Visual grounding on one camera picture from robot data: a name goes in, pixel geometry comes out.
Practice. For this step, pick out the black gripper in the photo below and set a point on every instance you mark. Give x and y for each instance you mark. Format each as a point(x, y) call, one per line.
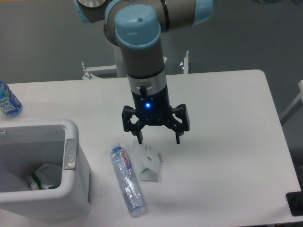
point(155, 110)

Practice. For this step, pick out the white paper bag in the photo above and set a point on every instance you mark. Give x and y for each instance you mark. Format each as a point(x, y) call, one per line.
point(148, 161)

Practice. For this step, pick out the clear crushed plastic water bottle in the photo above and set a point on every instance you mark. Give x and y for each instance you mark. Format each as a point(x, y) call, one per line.
point(127, 181)

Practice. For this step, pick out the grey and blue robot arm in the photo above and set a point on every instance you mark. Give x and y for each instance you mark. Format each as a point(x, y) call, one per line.
point(135, 27)

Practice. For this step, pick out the white and green crumpled trash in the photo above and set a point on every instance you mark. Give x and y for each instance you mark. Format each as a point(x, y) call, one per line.
point(47, 176)

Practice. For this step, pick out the white plastic trash can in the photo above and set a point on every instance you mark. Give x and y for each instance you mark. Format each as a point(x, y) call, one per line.
point(24, 147)

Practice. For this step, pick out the blue labelled bottle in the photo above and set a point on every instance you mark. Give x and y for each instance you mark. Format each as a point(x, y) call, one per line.
point(9, 103)

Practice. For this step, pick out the black device at table edge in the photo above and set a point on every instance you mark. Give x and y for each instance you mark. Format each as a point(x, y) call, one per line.
point(295, 203)

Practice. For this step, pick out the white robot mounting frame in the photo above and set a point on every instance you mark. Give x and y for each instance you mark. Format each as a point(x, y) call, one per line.
point(140, 68)

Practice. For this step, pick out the white frame at right edge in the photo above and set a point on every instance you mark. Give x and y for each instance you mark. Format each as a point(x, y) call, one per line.
point(293, 106)

